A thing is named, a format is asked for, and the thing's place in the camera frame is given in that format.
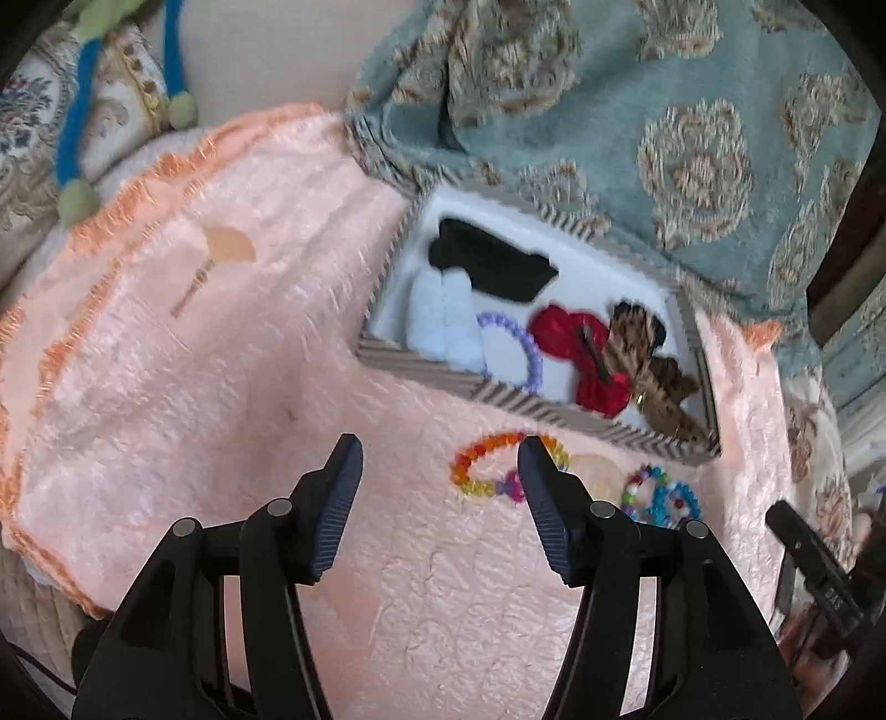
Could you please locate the black scrunchie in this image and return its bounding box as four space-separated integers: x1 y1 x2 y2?
427 218 560 306

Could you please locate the black cable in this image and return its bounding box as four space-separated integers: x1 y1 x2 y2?
14 644 77 693

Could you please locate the leopard print hair bow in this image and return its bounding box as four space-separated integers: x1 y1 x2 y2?
605 299 710 444

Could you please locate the beige damask cloth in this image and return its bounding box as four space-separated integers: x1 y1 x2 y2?
782 374 863 562

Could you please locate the beige quilted mat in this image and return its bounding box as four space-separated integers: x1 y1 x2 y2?
0 547 105 666

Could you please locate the floral embroidered cushion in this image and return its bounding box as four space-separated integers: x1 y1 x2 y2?
0 20 174 236

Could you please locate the light blue fluffy scrunchie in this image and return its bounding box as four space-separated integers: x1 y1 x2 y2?
407 266 486 375

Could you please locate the green and blue plush toy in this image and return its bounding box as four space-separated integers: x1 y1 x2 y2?
55 0 198 226

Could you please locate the striped edge white box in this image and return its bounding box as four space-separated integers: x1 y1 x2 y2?
356 186 722 466

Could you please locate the blue bead bracelet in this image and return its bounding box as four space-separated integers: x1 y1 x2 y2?
651 483 703 531

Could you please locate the teal damask blanket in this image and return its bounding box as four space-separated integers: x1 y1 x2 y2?
342 0 883 316

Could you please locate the purple bead bracelet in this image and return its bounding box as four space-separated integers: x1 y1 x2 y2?
476 313 544 390

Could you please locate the red hair bow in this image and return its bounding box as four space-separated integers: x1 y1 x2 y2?
529 303 634 418

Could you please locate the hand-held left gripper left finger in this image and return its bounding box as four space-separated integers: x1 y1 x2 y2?
71 433 365 720

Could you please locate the peach quilted blanket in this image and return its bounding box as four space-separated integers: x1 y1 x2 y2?
0 104 797 720

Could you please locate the rainbow bead bracelet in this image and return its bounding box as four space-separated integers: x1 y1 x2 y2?
450 430 570 501

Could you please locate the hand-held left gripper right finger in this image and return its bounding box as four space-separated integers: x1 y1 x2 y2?
517 436 807 720

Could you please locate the multicolour bead bracelet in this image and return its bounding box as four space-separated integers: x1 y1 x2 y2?
619 465 669 522

